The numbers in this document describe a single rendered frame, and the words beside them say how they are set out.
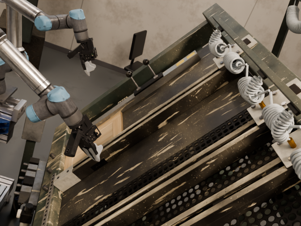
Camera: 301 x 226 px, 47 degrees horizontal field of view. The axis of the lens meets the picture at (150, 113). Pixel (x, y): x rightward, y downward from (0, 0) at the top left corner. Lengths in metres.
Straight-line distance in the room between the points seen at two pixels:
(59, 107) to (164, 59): 0.95
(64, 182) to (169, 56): 0.96
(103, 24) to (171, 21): 1.05
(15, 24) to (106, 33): 3.45
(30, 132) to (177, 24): 3.57
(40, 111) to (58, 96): 0.11
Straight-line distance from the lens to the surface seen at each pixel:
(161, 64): 2.17
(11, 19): 2.23
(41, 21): 1.85
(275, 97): 1.22
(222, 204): 1.08
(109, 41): 5.60
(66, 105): 1.39
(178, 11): 5.41
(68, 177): 1.82
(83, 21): 1.91
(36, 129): 2.34
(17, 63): 1.54
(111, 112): 2.03
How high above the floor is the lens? 2.18
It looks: 27 degrees down
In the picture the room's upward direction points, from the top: 22 degrees clockwise
